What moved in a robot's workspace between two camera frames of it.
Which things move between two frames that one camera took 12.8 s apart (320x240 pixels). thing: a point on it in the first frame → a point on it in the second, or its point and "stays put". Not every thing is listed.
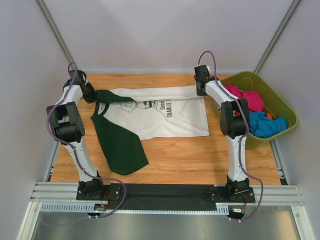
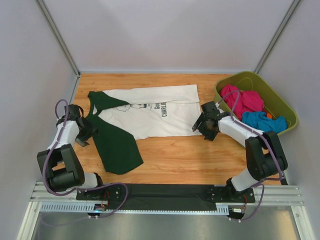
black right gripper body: x=200 y=92 → x=201 y=126
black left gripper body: x=90 y=95 → x=86 y=133
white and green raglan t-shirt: x=123 y=118 stays put
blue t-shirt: x=260 y=126 stays put
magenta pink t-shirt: x=255 y=102 stays put
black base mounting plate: x=165 y=197 stays put
